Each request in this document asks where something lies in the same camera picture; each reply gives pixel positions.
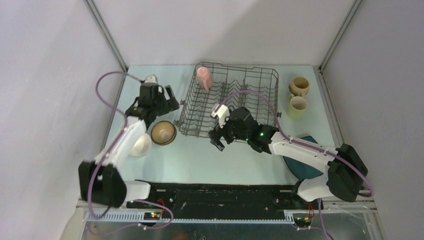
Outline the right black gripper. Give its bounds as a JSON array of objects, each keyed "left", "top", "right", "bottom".
[{"left": 208, "top": 115, "right": 250, "bottom": 151}]

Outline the brown patterned bowl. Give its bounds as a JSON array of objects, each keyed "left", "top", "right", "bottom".
[{"left": 150, "top": 120, "right": 177, "bottom": 146}]

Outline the pink ceramic mug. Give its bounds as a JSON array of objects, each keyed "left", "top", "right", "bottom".
[{"left": 195, "top": 66, "right": 214, "bottom": 93}]

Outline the teal square plate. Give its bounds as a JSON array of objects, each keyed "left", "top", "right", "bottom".
[{"left": 282, "top": 156, "right": 323, "bottom": 180}]

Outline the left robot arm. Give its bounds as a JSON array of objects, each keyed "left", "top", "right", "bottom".
[{"left": 78, "top": 83, "right": 180, "bottom": 208}]

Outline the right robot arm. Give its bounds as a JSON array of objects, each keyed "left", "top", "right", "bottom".
[{"left": 208, "top": 104, "right": 368, "bottom": 209}]

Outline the small white bowl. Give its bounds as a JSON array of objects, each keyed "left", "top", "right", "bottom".
[{"left": 129, "top": 133, "right": 153, "bottom": 157}]

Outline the light green ceramic mug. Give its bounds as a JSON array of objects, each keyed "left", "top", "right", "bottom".
[{"left": 287, "top": 94, "right": 309, "bottom": 120}]

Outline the tan ceramic mug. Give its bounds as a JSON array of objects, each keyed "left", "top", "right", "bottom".
[{"left": 288, "top": 76, "right": 310, "bottom": 98}]

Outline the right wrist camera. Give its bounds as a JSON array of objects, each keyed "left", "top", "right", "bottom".
[{"left": 210, "top": 103, "right": 230, "bottom": 129}]

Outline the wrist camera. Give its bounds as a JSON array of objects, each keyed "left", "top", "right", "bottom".
[
  {"left": 140, "top": 74, "right": 158, "bottom": 86},
  {"left": 210, "top": 103, "right": 230, "bottom": 129}
]

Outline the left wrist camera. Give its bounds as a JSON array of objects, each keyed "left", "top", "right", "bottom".
[{"left": 140, "top": 74, "right": 158, "bottom": 86}]

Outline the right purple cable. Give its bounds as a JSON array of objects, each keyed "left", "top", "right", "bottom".
[{"left": 215, "top": 90, "right": 375, "bottom": 240}]

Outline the purple cable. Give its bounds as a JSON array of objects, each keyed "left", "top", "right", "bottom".
[
  {"left": 215, "top": 90, "right": 375, "bottom": 240},
  {"left": 86, "top": 71, "right": 175, "bottom": 231}
]

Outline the grey wire dish rack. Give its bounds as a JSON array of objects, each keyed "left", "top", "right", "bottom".
[{"left": 174, "top": 61, "right": 279, "bottom": 138}]

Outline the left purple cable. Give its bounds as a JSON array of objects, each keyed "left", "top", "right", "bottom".
[{"left": 86, "top": 71, "right": 175, "bottom": 231}]

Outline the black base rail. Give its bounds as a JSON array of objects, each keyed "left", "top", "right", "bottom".
[{"left": 126, "top": 182, "right": 310, "bottom": 221}]

